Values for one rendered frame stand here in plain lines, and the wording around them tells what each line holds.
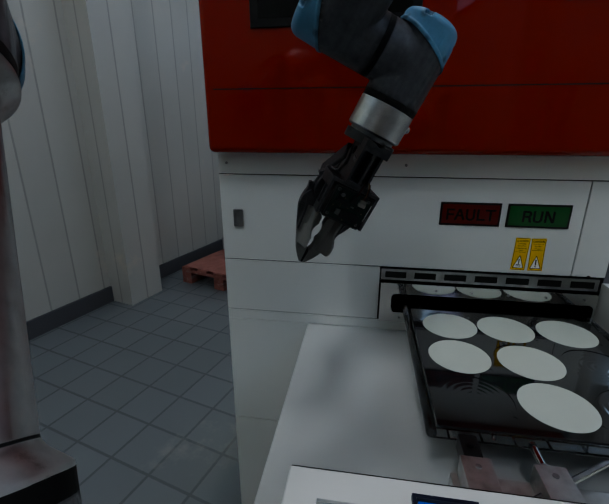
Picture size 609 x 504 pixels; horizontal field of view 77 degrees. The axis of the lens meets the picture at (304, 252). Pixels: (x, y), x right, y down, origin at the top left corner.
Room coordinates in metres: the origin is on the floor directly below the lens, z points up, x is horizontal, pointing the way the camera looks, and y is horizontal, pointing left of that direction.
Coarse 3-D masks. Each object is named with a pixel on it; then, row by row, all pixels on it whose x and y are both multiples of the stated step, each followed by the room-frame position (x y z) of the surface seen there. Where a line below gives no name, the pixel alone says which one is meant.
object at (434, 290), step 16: (384, 288) 0.78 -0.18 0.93; (400, 288) 0.78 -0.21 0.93; (416, 288) 0.77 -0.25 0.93; (432, 288) 0.77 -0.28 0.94; (448, 288) 0.76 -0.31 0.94; (464, 288) 0.76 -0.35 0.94; (480, 288) 0.75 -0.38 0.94; (496, 288) 0.75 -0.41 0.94; (512, 288) 0.75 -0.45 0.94; (528, 288) 0.75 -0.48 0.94; (384, 304) 0.78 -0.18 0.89; (576, 304) 0.72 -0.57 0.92; (592, 304) 0.72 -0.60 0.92; (384, 320) 0.78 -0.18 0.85; (400, 320) 0.78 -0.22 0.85
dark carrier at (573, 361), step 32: (416, 320) 0.69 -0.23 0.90; (544, 320) 0.69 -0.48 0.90; (576, 320) 0.69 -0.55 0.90; (576, 352) 0.57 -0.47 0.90; (608, 352) 0.57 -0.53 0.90; (448, 384) 0.49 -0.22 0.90; (480, 384) 0.49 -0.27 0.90; (512, 384) 0.49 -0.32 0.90; (576, 384) 0.49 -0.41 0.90; (608, 384) 0.49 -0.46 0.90; (448, 416) 0.42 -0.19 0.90; (480, 416) 0.42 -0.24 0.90; (512, 416) 0.42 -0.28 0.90; (608, 416) 0.42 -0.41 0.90
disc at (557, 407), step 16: (528, 384) 0.49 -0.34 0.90; (544, 384) 0.49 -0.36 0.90; (528, 400) 0.45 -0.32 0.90; (544, 400) 0.45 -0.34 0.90; (560, 400) 0.45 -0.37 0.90; (576, 400) 0.45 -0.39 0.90; (544, 416) 0.42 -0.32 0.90; (560, 416) 0.42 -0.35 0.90; (576, 416) 0.42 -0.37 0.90; (592, 416) 0.42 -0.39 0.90; (576, 432) 0.39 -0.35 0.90
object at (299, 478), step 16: (288, 480) 0.27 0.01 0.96; (304, 480) 0.27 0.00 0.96; (320, 480) 0.27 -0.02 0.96; (336, 480) 0.27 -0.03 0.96; (352, 480) 0.27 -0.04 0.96; (368, 480) 0.27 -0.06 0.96; (384, 480) 0.27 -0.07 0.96; (400, 480) 0.27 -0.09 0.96; (288, 496) 0.25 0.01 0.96; (304, 496) 0.25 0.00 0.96; (320, 496) 0.25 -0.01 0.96; (336, 496) 0.25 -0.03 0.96; (352, 496) 0.25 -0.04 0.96; (368, 496) 0.25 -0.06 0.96; (384, 496) 0.25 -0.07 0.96; (400, 496) 0.25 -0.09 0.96; (448, 496) 0.25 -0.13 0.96; (464, 496) 0.25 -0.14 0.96; (480, 496) 0.25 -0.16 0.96; (496, 496) 0.25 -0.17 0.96; (512, 496) 0.25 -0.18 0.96
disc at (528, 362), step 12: (504, 348) 0.59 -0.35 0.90; (516, 348) 0.59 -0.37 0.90; (528, 348) 0.59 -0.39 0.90; (504, 360) 0.55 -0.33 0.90; (516, 360) 0.55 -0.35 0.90; (528, 360) 0.55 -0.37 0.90; (540, 360) 0.55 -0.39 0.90; (552, 360) 0.55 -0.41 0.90; (516, 372) 0.52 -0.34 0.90; (528, 372) 0.52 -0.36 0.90; (540, 372) 0.52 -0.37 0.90; (552, 372) 0.52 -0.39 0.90; (564, 372) 0.52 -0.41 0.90
